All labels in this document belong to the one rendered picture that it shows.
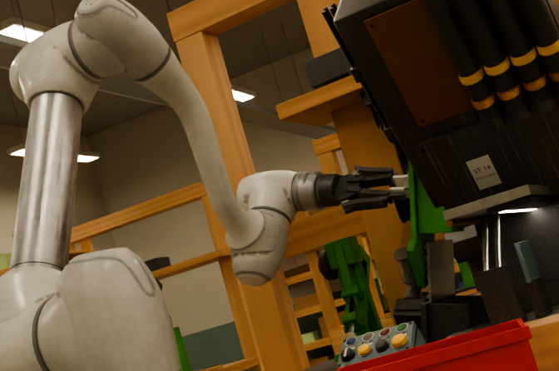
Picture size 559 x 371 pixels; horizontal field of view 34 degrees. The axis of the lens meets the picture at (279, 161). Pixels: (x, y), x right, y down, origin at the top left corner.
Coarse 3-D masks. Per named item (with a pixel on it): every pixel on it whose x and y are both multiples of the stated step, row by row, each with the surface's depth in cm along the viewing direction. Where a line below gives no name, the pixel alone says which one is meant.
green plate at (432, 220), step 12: (408, 168) 185; (408, 180) 185; (420, 192) 185; (420, 204) 185; (432, 204) 184; (420, 216) 185; (432, 216) 184; (420, 228) 185; (432, 228) 184; (444, 228) 182; (456, 228) 185; (420, 240) 186; (432, 240) 193
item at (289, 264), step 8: (328, 208) 1250; (296, 256) 1264; (304, 256) 1259; (288, 264) 1268; (296, 264) 1263; (304, 264) 1259; (288, 272) 1267; (296, 272) 1263; (304, 272) 1258; (304, 280) 1257; (312, 280) 1253; (288, 288) 1266
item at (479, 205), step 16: (512, 192) 158; (528, 192) 157; (544, 192) 168; (464, 208) 162; (480, 208) 161; (496, 208) 161; (512, 208) 163; (528, 208) 179; (448, 224) 163; (464, 224) 171
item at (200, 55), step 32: (320, 0) 236; (320, 32) 236; (192, 64) 253; (224, 64) 258; (224, 96) 251; (224, 128) 248; (352, 128) 231; (224, 160) 247; (352, 160) 231; (384, 160) 227; (384, 224) 226; (384, 256) 226; (256, 288) 242; (384, 288) 226; (256, 320) 241; (288, 320) 241; (288, 352) 237
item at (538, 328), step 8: (536, 320) 161; (544, 320) 155; (552, 320) 150; (536, 328) 150; (544, 328) 150; (552, 328) 149; (536, 336) 150; (544, 336) 150; (552, 336) 149; (536, 344) 150; (544, 344) 150; (552, 344) 149; (536, 352) 150; (544, 352) 150; (552, 352) 149; (536, 360) 150; (544, 360) 149; (552, 360) 149; (544, 368) 149; (552, 368) 149
